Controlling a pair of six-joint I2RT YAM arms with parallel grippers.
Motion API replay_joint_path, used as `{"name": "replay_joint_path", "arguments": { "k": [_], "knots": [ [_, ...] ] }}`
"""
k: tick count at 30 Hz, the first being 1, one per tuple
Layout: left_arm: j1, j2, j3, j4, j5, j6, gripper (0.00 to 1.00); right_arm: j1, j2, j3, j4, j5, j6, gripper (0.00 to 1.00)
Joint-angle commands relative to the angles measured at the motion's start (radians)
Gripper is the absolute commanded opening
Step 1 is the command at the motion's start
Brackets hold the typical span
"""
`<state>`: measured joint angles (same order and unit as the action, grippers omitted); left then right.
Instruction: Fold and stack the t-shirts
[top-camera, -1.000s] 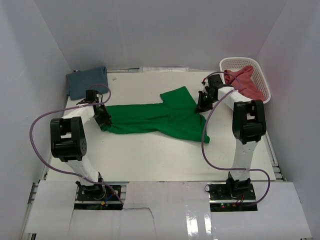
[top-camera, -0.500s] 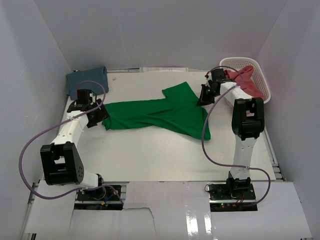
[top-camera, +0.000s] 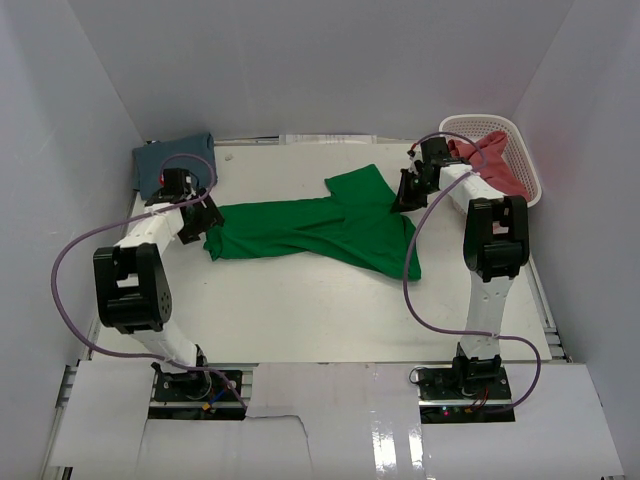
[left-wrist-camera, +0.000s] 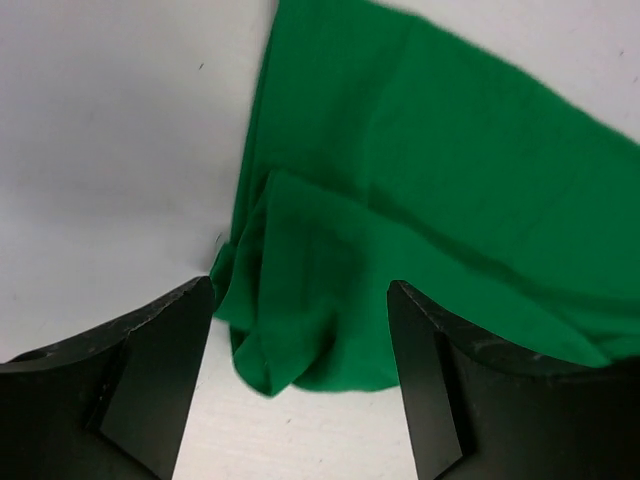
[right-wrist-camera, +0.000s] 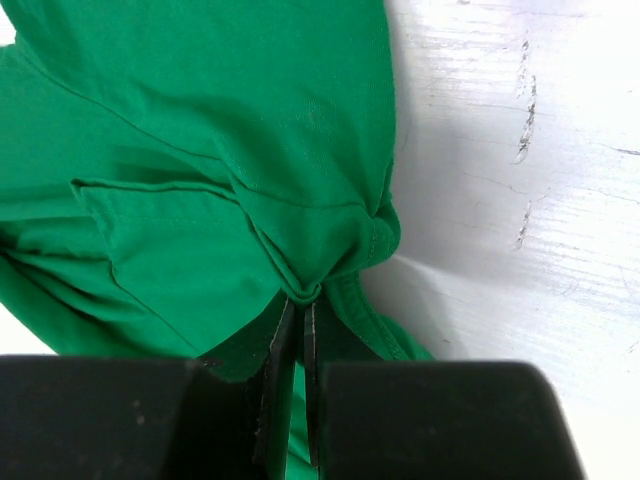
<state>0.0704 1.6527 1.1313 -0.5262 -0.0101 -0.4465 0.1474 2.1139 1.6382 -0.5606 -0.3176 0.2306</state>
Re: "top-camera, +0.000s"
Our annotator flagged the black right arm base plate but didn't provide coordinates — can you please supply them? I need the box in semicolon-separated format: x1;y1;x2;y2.
408;366;516;425

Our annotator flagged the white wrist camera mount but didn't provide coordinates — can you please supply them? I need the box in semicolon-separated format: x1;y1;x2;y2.
407;143;425;175
159;172;200;187

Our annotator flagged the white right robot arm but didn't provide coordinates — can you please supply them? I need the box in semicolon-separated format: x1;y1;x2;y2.
391;132;530;399

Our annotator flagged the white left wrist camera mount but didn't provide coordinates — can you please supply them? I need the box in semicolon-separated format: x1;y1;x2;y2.
159;172;200;187

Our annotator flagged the pink t shirt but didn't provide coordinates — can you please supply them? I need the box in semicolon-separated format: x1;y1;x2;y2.
448;131;530;200

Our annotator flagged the folded blue t shirt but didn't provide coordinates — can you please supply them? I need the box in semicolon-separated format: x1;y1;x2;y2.
132;132;218;200

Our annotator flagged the white perforated plastic basket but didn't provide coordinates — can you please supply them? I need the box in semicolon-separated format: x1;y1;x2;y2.
439;114;542;208

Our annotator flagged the white paper sheet front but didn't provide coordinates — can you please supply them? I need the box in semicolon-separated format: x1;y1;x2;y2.
50;361;623;479

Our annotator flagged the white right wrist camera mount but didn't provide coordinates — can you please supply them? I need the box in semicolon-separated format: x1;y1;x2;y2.
407;143;425;175

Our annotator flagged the green t shirt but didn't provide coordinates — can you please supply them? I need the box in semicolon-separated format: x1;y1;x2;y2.
203;164;422;281

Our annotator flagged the white paper label strip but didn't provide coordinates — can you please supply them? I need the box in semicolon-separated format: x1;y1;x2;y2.
278;134;377;145

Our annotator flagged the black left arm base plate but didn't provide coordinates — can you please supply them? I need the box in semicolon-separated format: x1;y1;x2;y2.
148;364;245;421

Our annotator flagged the aluminium table edge rail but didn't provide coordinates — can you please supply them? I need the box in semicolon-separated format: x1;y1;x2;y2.
525;258;573;364

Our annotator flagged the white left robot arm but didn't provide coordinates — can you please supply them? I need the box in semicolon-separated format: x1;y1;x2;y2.
93;168;224;399

